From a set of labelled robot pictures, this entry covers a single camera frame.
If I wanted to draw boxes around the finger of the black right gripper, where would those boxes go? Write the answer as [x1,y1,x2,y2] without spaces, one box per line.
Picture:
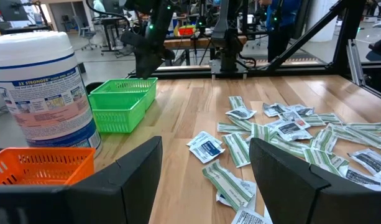
[135,52,150,79]
[145,52,165,79]

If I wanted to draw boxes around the person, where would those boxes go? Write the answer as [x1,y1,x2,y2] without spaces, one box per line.
[258,0,303,63]

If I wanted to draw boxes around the wooden background workbench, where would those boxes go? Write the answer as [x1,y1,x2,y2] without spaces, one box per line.
[163,35,248,50]

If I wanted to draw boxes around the background wipes canister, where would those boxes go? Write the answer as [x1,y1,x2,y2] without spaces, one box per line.
[167,12,180,38]

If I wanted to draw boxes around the white packet red label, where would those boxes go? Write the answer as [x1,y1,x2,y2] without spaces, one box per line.
[278,111,311,130]

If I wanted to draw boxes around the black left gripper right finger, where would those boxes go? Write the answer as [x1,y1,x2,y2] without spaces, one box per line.
[249,138,381,224]

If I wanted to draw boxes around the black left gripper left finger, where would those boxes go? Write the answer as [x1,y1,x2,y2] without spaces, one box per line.
[65,136,163,224]

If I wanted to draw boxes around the grey office chair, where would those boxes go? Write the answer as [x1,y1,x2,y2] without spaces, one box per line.
[72,14,101,52]

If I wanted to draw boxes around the red and yellow container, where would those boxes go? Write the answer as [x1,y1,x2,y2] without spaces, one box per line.
[177,24,196,37]

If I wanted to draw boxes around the dark background monitor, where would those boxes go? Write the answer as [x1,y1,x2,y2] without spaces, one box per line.
[0,0,30,22]

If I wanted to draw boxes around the green plastic mesh basket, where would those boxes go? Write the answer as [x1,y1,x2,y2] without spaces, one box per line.
[90,77,158,111]
[88,91,148,134]

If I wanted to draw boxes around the white disinfecting wipes canister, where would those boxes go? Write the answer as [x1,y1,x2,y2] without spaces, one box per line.
[0,30,103,157]

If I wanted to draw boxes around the orange plastic mesh basket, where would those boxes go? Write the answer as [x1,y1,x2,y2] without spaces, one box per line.
[0,146,96,187]

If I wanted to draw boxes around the silver aluminium post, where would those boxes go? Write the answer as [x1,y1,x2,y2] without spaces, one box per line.
[346,39,366,87]

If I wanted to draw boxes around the black background desk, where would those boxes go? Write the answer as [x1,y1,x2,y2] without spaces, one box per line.
[91,16,134,54]

